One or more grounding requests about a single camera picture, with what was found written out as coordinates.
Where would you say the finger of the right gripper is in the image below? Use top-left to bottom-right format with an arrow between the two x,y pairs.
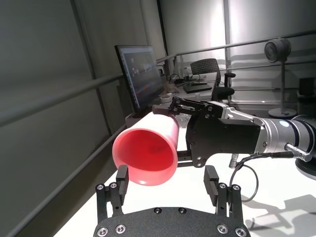
168,96 -> 214,117
176,149 -> 196,169

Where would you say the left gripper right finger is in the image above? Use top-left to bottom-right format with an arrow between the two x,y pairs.
203,165 -> 244,220

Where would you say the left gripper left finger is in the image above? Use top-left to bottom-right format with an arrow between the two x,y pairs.
95,165 -> 129,220

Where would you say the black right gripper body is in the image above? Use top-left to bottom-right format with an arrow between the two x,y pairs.
185,102 -> 265,168

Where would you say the pink plastic cup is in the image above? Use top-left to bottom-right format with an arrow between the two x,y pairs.
112,112 -> 183,188

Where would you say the small white cup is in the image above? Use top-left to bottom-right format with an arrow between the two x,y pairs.
159,95 -> 173,106

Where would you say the black laptop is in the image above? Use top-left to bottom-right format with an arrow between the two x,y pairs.
183,82 -> 213,94

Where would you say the black office chair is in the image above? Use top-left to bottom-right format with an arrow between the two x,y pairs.
189,58 -> 237,102

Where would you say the black computer monitor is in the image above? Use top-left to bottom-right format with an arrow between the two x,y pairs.
114,44 -> 165,119

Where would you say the black box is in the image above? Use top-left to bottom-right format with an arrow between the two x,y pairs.
297,77 -> 316,99

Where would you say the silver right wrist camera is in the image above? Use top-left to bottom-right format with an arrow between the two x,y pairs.
221,105 -> 264,124

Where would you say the low dark partition rail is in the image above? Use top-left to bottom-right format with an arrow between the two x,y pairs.
6,123 -> 128,237

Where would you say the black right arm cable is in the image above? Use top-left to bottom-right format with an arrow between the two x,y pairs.
229,144 -> 314,203

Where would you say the grey wall handrail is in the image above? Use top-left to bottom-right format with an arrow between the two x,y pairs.
155,29 -> 316,64

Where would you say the grey pedestal fan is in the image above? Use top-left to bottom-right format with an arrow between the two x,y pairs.
263,38 -> 297,119

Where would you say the high dark partition rail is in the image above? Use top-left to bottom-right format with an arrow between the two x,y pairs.
0,73 -> 125,128

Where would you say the dark partition post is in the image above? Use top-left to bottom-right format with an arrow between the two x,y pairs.
70,0 -> 111,135

